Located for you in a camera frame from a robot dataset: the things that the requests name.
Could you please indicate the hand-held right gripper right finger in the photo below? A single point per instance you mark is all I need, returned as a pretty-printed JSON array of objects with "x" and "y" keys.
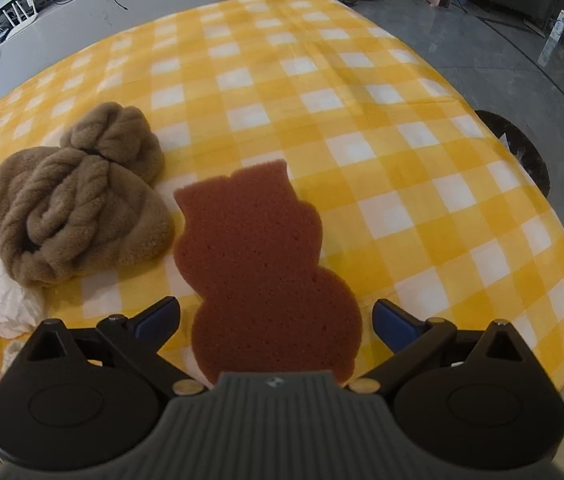
[{"x": 394, "y": 325}]

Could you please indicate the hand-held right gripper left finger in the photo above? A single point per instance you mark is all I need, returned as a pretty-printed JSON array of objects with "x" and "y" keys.
[{"x": 154, "y": 322}]

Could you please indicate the brown bear-shaped sponge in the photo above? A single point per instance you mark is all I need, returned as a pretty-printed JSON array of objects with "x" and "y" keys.
[{"x": 262, "y": 260}]

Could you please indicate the brown plush knotted toy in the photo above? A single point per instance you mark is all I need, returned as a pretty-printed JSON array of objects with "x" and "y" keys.
[{"x": 86, "y": 210}]

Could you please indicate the black round bin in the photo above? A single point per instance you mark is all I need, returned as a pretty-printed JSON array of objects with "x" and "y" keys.
[{"x": 522, "y": 160}]

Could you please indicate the yellow checkered tablecloth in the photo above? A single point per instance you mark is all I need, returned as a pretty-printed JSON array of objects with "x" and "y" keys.
[{"x": 337, "y": 110}]

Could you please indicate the white slim standing object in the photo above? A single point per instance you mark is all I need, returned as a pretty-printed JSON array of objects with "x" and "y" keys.
[{"x": 554, "y": 35}]

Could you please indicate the white wifi router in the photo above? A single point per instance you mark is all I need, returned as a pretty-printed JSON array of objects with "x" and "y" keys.
[{"x": 19, "y": 10}]

